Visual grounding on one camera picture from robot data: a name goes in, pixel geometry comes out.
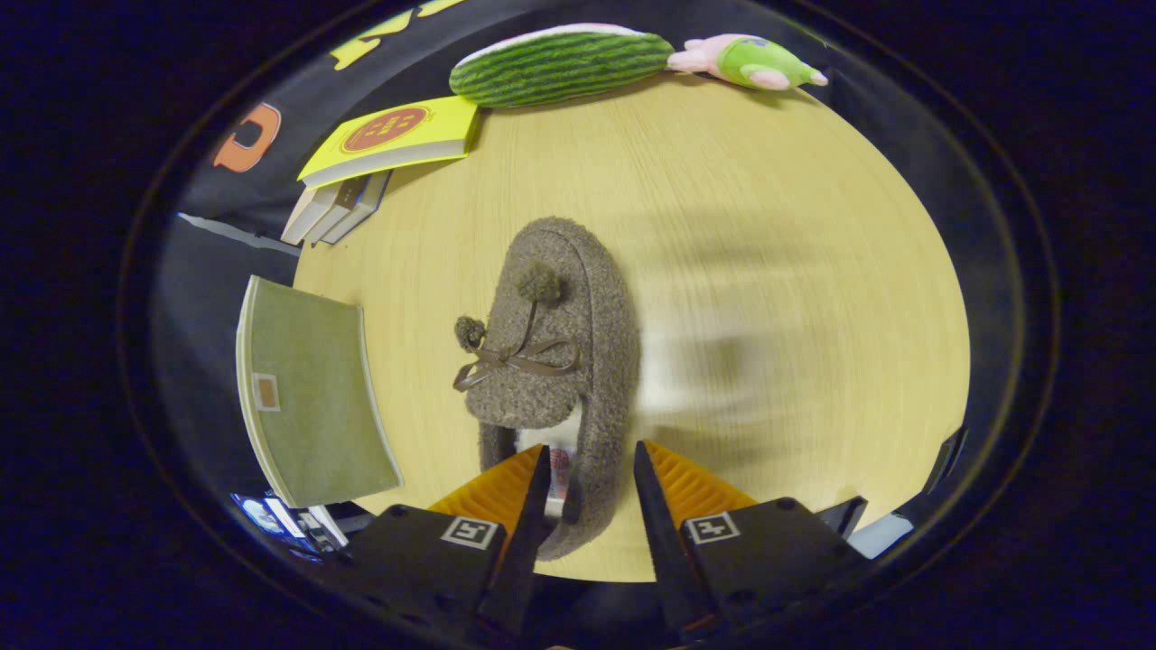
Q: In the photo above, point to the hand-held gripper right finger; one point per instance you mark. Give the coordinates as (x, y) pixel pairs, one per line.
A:
(659, 533)

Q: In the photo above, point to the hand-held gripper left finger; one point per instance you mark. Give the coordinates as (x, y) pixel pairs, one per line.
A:
(528, 533)

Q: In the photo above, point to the brown fuzzy slipper shoe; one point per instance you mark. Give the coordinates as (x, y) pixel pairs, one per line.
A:
(578, 307)

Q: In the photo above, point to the beige fabric storage box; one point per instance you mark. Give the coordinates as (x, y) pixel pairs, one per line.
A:
(316, 406)

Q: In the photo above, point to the blue printed carton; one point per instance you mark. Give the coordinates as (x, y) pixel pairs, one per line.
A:
(271, 519)

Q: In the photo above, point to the white book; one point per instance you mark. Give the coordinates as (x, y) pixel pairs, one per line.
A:
(332, 215)

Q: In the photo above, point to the yellow book with red circle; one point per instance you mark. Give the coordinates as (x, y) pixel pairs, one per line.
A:
(397, 135)

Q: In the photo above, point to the watermelon slice plush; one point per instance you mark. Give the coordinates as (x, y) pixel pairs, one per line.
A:
(560, 65)

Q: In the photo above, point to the pink and green plush toy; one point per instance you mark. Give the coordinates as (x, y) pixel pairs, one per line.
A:
(750, 61)

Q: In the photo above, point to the black bracket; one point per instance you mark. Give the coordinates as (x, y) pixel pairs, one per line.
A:
(944, 456)

